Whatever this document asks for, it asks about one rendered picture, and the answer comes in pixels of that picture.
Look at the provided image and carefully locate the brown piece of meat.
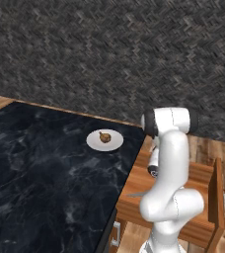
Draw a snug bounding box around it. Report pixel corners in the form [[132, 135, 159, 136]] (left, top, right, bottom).
[[98, 130, 113, 144]]

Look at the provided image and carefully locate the silver cupboard handle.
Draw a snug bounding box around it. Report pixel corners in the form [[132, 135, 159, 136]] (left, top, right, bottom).
[[111, 220, 122, 248]]

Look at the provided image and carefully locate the open wooden drawer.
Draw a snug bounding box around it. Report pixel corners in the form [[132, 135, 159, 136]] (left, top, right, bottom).
[[114, 149, 225, 253]]

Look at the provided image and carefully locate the white round plate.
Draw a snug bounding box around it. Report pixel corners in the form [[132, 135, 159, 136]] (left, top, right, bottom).
[[86, 128, 124, 152]]

